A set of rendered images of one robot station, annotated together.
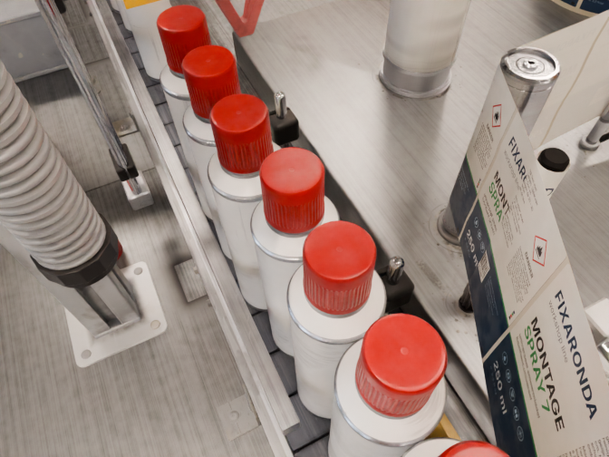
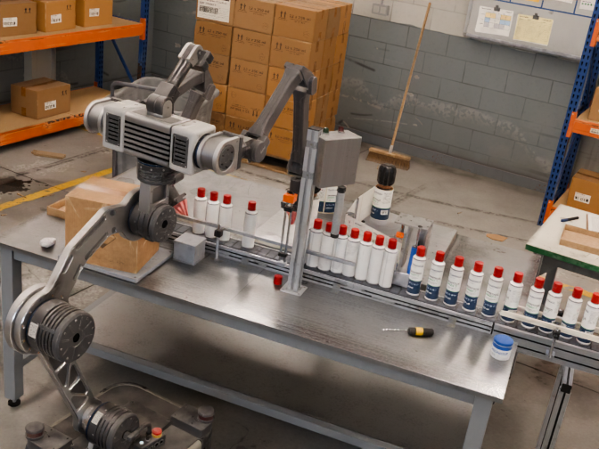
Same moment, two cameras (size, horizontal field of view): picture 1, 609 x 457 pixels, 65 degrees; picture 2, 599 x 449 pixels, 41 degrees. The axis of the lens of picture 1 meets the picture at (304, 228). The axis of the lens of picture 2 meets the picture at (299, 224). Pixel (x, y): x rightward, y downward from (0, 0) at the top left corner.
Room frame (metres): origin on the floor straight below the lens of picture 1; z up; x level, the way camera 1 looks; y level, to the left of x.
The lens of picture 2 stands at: (-1.69, 2.29, 2.32)
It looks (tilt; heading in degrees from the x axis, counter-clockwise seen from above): 23 degrees down; 312
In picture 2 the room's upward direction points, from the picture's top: 8 degrees clockwise
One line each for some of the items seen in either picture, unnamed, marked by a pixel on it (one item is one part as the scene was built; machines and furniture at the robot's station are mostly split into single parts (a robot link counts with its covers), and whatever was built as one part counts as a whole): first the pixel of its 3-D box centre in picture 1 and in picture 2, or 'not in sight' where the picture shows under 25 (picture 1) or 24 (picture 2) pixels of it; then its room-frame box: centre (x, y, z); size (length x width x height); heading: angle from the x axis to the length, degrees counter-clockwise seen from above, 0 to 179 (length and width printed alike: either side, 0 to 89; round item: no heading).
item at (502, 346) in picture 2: not in sight; (501, 346); (-0.57, -0.11, 0.87); 0.07 x 0.07 x 0.07
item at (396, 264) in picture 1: (371, 302); not in sight; (0.18, -0.05, 0.89); 0.06 x 0.03 x 0.12; 114
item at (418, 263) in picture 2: not in sight; (416, 270); (-0.14, -0.12, 0.98); 0.05 x 0.05 x 0.20
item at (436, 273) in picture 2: not in sight; (435, 275); (-0.21, -0.15, 0.98); 0.05 x 0.05 x 0.20
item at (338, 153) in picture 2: not in sight; (332, 158); (0.17, 0.11, 1.38); 0.17 x 0.10 x 0.19; 79
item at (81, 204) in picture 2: not in sight; (114, 224); (0.79, 0.65, 0.99); 0.30 x 0.24 x 0.27; 33
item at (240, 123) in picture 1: (257, 219); (327, 246); (0.20, 0.03, 0.98); 0.05 x 0.05 x 0.20
